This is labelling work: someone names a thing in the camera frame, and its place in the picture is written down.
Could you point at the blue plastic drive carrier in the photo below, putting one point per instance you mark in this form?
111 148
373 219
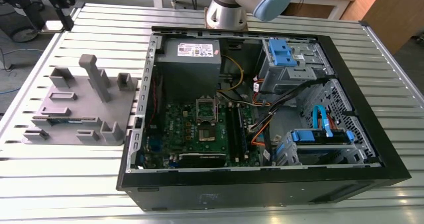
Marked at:
280 46
285 61

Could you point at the green Dell motherboard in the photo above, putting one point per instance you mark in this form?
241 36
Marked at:
185 144

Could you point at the black Nvidia graphics card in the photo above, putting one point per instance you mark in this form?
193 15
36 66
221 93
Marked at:
201 159

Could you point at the grey plastic parts rack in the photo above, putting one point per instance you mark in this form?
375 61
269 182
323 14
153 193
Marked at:
85 114

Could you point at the RAM stick with gold contacts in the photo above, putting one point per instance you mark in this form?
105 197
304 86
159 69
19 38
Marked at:
64 122

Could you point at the black PC case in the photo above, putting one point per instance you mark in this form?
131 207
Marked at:
232 194

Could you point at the CPU socket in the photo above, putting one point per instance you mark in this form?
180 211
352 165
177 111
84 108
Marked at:
209 133

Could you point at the blue plastic cage latch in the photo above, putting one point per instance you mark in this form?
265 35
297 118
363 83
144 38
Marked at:
281 152

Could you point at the wooden cabinet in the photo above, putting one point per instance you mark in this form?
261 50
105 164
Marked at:
397 15

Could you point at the black RAM slot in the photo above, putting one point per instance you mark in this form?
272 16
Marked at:
239 134
235 134
231 134

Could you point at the silver optical drive cage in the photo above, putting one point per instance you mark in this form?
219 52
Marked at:
297 75

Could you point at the large black mesh bin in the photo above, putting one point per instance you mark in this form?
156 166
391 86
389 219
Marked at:
20 22

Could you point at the black disk in blue carrier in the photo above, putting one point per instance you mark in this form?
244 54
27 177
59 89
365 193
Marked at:
303 136

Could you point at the silver disk bay cage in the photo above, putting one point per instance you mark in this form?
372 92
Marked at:
331 147

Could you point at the grey power supply unit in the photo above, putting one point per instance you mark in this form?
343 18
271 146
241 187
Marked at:
192 72

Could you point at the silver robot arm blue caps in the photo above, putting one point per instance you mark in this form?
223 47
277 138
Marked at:
225 15

